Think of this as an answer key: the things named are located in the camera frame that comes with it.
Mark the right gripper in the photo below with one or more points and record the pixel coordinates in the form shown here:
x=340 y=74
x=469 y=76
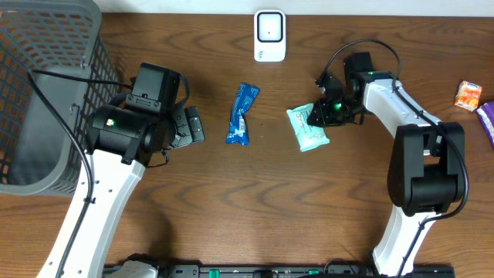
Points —
x=323 y=118

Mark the teal white snack packet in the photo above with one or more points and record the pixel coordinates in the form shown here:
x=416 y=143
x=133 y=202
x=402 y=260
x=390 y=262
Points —
x=309 y=137

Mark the blue snack wrapper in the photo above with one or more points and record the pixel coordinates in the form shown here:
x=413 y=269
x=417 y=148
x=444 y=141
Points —
x=244 y=99

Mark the grey plastic mesh basket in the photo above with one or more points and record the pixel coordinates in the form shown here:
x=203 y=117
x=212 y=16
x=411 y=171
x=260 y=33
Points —
x=57 y=44

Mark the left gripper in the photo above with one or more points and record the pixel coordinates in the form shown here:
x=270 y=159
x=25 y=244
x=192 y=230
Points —
x=191 y=126

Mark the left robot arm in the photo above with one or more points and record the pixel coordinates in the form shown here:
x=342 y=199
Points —
x=121 y=138

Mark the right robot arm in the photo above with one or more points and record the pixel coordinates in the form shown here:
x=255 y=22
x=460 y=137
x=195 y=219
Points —
x=427 y=171

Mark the orange Kleenex tissue pack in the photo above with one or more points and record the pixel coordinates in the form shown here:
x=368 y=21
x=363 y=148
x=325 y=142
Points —
x=468 y=96

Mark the red purple snack bag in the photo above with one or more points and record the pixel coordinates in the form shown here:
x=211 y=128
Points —
x=485 y=115

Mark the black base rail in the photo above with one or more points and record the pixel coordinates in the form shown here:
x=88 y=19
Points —
x=136 y=269

